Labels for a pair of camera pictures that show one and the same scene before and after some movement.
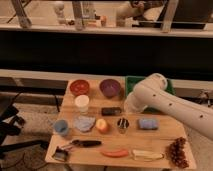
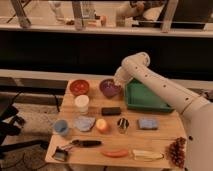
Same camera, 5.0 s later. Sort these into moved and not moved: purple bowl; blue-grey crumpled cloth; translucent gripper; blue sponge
Moved: translucent gripper
Not moved: purple bowl; blue-grey crumpled cloth; blue sponge
